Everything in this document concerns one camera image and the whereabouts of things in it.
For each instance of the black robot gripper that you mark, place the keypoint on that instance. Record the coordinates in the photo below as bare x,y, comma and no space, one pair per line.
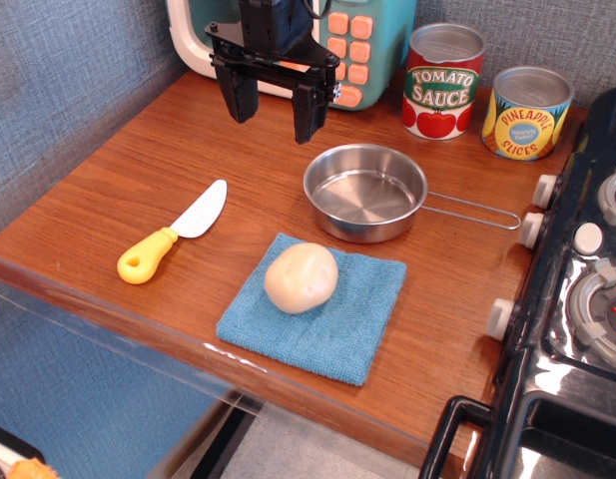
273,43

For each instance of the beige toy potato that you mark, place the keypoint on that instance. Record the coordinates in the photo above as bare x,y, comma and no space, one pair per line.
302,277

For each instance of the teal white toy microwave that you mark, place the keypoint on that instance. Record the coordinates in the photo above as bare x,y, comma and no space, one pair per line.
370,38

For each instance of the tomato sauce toy can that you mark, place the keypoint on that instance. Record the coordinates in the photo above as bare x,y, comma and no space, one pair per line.
443,69

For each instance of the blue folded cloth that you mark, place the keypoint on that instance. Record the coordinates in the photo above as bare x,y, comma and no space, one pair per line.
338,339

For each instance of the pineapple slices toy can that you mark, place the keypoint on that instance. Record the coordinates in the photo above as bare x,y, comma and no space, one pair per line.
526,112

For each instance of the black toy stove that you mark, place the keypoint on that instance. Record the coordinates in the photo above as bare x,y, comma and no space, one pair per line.
553,414

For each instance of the orange fuzzy object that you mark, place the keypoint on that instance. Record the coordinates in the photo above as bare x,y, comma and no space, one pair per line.
31,469

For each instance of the silver pot with wire handle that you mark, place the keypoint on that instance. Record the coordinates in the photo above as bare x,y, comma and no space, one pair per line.
364,193

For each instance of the yellow handled toy knife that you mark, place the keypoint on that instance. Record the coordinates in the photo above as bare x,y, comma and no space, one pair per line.
139,263

